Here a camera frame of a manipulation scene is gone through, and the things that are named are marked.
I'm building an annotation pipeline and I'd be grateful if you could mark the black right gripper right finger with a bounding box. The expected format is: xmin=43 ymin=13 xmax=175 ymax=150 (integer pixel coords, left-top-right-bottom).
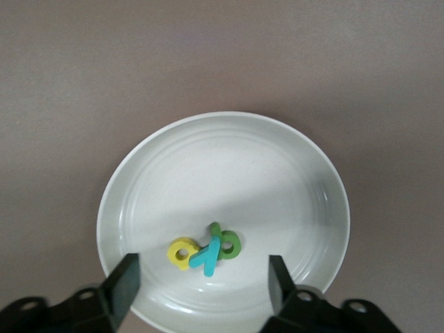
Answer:
xmin=263 ymin=255 xmax=400 ymax=333

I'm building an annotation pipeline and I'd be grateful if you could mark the beige brown plate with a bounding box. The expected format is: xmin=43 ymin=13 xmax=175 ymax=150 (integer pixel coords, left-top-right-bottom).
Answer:
xmin=96 ymin=110 xmax=350 ymax=331

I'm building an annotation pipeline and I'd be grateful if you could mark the brown table cover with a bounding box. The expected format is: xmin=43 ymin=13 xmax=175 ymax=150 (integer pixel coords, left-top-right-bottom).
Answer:
xmin=0 ymin=0 xmax=444 ymax=333

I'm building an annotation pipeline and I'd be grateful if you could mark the green foam letter b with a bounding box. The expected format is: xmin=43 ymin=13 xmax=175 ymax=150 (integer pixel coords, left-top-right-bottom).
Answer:
xmin=209 ymin=221 xmax=243 ymax=261

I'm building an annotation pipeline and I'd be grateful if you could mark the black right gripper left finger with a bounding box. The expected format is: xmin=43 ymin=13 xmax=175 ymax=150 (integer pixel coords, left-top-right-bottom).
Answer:
xmin=0 ymin=253 xmax=142 ymax=333

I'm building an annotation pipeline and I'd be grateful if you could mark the teal foam letter y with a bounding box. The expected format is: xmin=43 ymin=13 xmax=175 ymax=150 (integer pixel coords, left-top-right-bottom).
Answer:
xmin=189 ymin=236 xmax=223 ymax=278

